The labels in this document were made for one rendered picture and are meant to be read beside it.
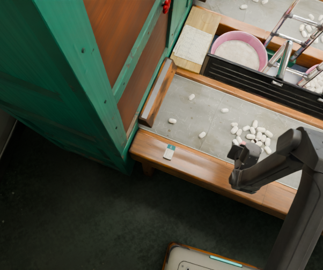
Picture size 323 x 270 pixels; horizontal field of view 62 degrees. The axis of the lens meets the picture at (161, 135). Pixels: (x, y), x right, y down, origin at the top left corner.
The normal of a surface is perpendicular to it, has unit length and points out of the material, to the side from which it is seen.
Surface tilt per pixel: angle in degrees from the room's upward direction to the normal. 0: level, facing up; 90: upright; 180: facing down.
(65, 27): 90
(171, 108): 0
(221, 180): 0
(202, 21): 0
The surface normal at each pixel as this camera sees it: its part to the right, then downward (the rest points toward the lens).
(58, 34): 0.93, 0.36
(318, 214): -0.09, 0.22
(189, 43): 0.04, -0.26
